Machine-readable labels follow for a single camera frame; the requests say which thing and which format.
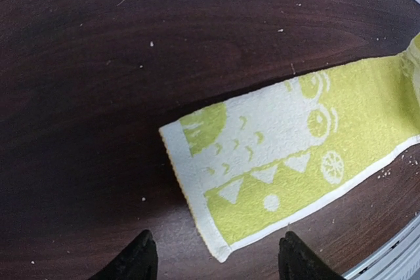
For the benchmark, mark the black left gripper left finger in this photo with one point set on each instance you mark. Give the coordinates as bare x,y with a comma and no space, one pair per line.
138,260

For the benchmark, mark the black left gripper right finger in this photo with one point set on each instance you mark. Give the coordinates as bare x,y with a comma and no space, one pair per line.
296,261

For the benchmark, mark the green crocodile pattern towel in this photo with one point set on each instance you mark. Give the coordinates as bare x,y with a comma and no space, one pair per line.
254,164

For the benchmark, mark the front aluminium rail panel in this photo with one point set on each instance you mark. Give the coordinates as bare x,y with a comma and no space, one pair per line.
398,258

